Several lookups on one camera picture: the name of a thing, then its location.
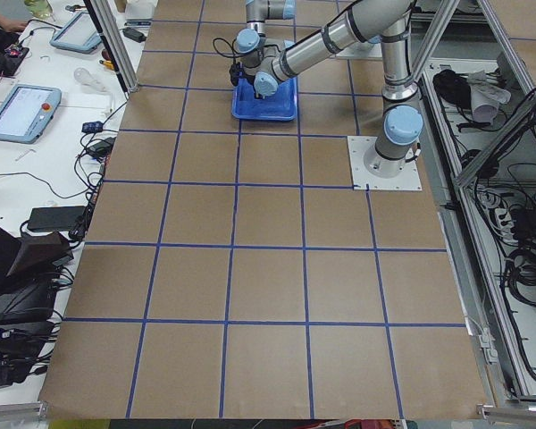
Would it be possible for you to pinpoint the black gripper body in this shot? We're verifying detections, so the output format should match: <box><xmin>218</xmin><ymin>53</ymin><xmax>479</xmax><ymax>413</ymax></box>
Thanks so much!
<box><xmin>230</xmin><ymin>63</ymin><xmax>243</xmax><ymax>86</ymax></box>
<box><xmin>254</xmin><ymin>90</ymin><xmax>267</xmax><ymax>100</ymax></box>

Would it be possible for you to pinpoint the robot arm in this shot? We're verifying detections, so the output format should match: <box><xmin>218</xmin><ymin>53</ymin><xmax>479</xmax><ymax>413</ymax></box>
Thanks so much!
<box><xmin>234</xmin><ymin>0</ymin><xmax>423</xmax><ymax>179</ymax></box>
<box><xmin>229</xmin><ymin>1</ymin><xmax>296</xmax><ymax>97</ymax></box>

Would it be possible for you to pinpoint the blue plastic tray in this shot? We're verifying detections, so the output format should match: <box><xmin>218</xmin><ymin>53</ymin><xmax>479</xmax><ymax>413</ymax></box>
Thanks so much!
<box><xmin>231</xmin><ymin>78</ymin><xmax>297</xmax><ymax>122</ymax></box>

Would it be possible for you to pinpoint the far teach pendant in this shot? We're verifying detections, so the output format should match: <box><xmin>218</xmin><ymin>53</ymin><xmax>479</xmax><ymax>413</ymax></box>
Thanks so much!
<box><xmin>50</xmin><ymin>12</ymin><xmax>102</xmax><ymax>54</ymax></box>

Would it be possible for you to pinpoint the teach pendant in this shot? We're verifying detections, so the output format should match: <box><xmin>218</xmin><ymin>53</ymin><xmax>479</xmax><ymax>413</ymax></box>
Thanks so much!
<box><xmin>0</xmin><ymin>84</ymin><xmax>62</xmax><ymax>144</ymax></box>
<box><xmin>50</xmin><ymin>12</ymin><xmax>102</xmax><ymax>54</ymax></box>

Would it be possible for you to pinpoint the near teach pendant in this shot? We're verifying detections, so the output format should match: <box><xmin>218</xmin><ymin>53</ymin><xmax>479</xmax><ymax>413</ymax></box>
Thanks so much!
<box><xmin>0</xmin><ymin>84</ymin><xmax>62</xmax><ymax>144</ymax></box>

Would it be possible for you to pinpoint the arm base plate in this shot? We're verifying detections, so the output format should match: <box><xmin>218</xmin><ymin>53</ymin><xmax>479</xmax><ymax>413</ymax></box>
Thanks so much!
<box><xmin>347</xmin><ymin>136</ymin><xmax>423</xmax><ymax>192</ymax></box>

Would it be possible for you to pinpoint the aluminium frame post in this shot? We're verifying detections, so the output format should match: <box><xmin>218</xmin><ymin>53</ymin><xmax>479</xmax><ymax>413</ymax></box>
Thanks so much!
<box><xmin>84</xmin><ymin>0</ymin><xmax>138</xmax><ymax>94</ymax></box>

